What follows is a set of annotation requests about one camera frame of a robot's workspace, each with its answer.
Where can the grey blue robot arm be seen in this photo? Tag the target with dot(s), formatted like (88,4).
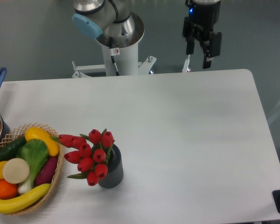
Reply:
(113,25)

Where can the dark grey ribbed vase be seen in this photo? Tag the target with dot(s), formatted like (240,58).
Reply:
(115,170)

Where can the dark green cucumber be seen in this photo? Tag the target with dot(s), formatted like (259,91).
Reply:
(10,150)

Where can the yellow banana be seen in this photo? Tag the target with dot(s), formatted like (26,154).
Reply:
(21,202)

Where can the green bok choy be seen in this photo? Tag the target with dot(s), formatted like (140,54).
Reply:
(35,153)

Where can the beige round disc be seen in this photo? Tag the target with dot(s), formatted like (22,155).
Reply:
(16,170)

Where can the red tulip bouquet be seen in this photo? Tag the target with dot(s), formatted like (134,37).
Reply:
(91,153)

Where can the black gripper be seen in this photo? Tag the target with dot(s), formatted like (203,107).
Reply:
(198,25)

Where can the woven wicker basket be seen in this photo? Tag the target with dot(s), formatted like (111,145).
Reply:
(19,132)

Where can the purple sweet potato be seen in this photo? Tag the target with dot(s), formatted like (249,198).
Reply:
(47,172)

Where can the yellow lemon squash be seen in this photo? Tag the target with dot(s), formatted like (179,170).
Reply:
(40,134)

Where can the orange fruit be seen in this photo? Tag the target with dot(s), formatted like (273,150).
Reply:
(8,190)

